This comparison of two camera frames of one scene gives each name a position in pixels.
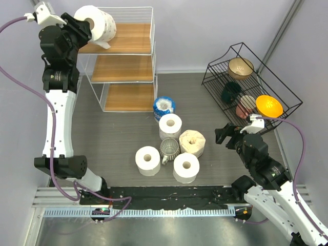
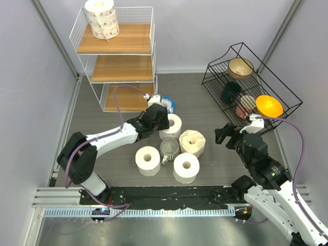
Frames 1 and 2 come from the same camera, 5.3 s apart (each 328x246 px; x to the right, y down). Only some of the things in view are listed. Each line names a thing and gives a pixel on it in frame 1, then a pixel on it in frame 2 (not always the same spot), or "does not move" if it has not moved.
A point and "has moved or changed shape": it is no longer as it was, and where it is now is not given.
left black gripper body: [75, 44] -> [163, 124]
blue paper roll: [162, 105] does not move
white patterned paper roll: [103, 26] has moved or changed shape
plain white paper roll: [147, 159] does not move
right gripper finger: [221, 134] does not move
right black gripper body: [234, 142] does not move
